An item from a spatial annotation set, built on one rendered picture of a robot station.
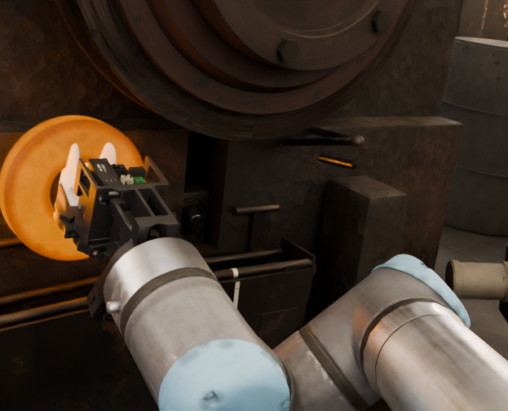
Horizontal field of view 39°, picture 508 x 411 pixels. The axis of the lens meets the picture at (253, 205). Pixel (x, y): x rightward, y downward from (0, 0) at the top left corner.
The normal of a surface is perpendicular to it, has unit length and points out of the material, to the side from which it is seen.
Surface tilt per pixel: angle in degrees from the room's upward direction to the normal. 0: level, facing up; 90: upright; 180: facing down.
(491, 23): 90
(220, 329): 16
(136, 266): 41
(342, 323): 47
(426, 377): 60
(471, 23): 90
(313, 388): 67
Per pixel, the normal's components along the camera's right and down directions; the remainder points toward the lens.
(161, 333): -0.46, -0.49
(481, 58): -0.70, 0.15
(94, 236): 0.47, 0.57
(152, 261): -0.13, -0.71
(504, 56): -0.44, 0.23
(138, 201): -0.84, 0.07
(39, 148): 0.55, 0.29
